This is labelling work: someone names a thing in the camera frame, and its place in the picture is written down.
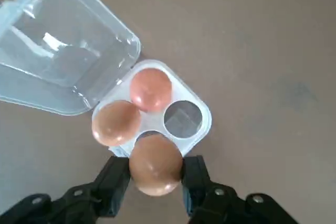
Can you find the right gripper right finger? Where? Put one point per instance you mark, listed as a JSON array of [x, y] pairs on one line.
[[218, 205]]

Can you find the transparent four-slot egg tray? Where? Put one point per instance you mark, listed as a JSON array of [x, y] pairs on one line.
[[65, 58]]

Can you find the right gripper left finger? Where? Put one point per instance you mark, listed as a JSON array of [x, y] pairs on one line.
[[78, 203]]

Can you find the brown egg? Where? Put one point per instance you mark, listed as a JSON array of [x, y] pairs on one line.
[[116, 123], [155, 166], [151, 89]]

